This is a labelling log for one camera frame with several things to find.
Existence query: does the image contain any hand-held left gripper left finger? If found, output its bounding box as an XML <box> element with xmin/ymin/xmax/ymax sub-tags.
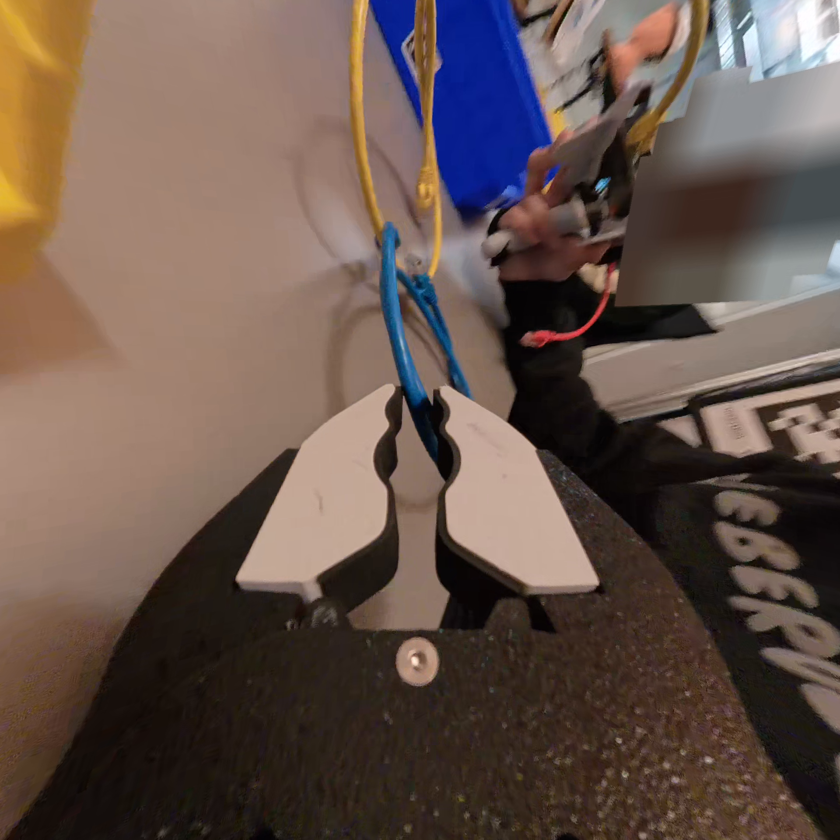
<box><xmin>235</xmin><ymin>384</ymin><xmax>403</xmax><ymax>618</ymax></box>

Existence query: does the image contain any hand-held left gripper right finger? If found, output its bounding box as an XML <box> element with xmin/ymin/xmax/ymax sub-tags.
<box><xmin>433</xmin><ymin>385</ymin><xmax>601</xmax><ymax>601</ymax></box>

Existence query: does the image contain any red ethernet cable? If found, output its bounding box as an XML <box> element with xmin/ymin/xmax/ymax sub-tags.
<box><xmin>520</xmin><ymin>262</ymin><xmax>621</xmax><ymax>349</ymax></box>

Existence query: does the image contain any blue ethernet cable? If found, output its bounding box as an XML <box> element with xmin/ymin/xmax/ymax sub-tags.
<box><xmin>377</xmin><ymin>222</ymin><xmax>473</xmax><ymax>463</ymax></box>

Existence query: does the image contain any person's right hand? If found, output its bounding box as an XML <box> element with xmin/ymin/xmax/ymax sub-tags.
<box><xmin>495</xmin><ymin>128</ymin><xmax>621</xmax><ymax>283</ymax></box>

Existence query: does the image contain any blue plastic bin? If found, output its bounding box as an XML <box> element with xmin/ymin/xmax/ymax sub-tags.
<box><xmin>371</xmin><ymin>0</ymin><xmax>555</xmax><ymax>217</ymax></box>

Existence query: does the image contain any yellow plastic bin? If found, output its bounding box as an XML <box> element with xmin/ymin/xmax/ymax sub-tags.
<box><xmin>0</xmin><ymin>0</ymin><xmax>93</xmax><ymax>283</ymax></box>

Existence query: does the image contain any yellow ethernet cable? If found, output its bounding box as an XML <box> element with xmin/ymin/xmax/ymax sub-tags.
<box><xmin>348</xmin><ymin>0</ymin><xmax>444</xmax><ymax>280</ymax></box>
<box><xmin>623</xmin><ymin>0</ymin><xmax>713</xmax><ymax>152</ymax></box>

